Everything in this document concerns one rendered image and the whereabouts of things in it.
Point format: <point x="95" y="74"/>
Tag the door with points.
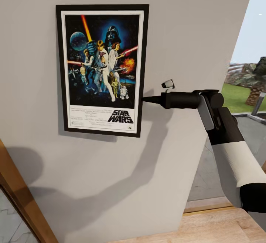
<point x="21" y="220"/>

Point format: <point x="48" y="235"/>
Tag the poster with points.
<point x="102" y="54"/>

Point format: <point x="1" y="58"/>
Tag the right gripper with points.
<point x="169" y="100"/>

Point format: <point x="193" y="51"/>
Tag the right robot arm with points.
<point x="242" y="179"/>

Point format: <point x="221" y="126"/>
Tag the fixed window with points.
<point x="244" y="92"/>

